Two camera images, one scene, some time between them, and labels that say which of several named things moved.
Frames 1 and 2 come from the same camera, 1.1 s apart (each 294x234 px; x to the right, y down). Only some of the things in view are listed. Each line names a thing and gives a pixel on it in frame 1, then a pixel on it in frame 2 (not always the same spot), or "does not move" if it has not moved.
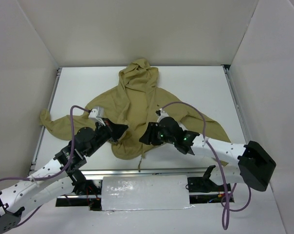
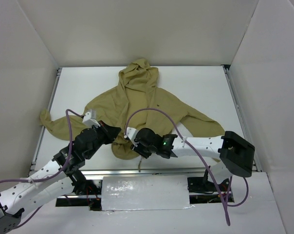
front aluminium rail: (190, 172) does not move
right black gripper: (154, 133) → (138, 148)
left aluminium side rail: (54, 88) does not move
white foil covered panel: (142, 192) does not move
